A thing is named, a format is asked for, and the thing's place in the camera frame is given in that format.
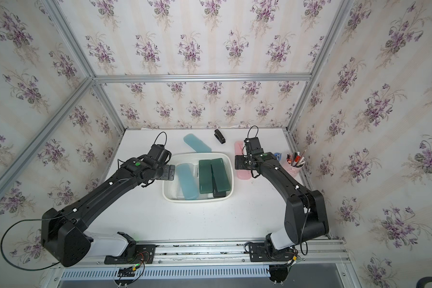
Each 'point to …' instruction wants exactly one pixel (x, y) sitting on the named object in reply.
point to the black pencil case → (221, 194)
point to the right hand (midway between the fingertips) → (244, 162)
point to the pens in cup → (296, 160)
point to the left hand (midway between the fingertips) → (166, 172)
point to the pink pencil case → (241, 174)
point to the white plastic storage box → (172, 190)
